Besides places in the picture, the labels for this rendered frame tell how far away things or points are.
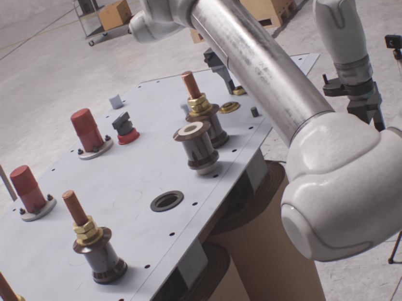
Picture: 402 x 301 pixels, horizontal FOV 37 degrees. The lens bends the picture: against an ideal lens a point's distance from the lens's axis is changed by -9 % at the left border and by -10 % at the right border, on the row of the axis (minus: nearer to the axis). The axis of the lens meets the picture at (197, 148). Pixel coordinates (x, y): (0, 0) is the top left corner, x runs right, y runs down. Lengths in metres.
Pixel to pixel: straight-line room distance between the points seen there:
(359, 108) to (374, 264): 1.92
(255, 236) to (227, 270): 0.23
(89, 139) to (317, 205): 1.21
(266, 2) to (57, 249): 6.27
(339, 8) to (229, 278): 0.80
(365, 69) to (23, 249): 0.97
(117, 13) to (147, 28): 8.43
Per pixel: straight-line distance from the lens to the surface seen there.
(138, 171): 1.77
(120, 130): 1.98
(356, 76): 1.44
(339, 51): 1.41
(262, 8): 7.66
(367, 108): 1.45
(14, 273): 1.59
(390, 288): 3.11
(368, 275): 3.23
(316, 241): 0.91
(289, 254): 2.08
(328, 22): 1.39
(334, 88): 1.48
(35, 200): 1.81
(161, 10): 1.28
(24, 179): 1.78
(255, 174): 1.97
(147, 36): 1.85
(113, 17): 10.30
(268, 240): 1.97
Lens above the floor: 2.05
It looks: 23 degrees down
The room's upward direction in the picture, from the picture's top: 23 degrees counter-clockwise
